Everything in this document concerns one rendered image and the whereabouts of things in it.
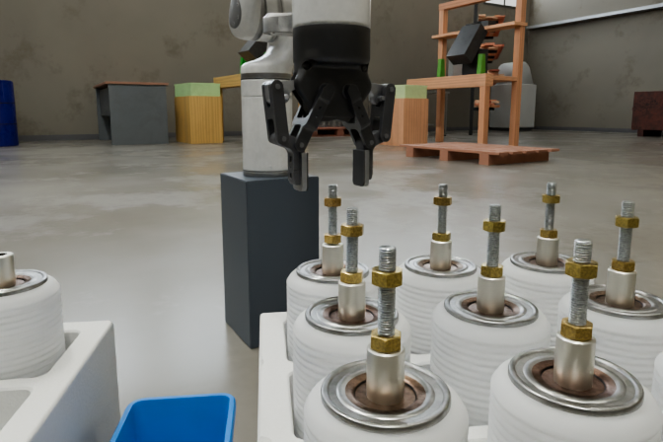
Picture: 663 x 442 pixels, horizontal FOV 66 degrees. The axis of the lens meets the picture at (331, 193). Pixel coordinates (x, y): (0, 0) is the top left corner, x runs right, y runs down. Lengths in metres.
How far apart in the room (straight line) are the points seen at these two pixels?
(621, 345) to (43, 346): 0.51
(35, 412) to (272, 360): 0.20
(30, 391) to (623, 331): 0.49
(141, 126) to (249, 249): 6.25
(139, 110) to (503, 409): 6.88
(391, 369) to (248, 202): 0.61
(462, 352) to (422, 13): 11.14
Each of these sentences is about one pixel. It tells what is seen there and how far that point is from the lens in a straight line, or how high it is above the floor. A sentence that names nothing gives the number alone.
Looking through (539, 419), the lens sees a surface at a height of 0.25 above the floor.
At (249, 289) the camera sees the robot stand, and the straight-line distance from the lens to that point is 0.92.
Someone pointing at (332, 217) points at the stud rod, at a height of 0.31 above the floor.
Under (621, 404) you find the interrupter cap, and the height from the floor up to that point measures 0.25.
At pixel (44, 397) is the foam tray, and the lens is 0.52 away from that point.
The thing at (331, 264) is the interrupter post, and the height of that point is 0.26.
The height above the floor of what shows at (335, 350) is 0.24.
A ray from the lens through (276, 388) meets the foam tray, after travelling 0.47.
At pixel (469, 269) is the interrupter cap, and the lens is 0.56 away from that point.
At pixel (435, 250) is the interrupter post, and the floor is 0.27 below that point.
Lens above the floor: 0.41
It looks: 9 degrees down
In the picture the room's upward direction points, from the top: straight up
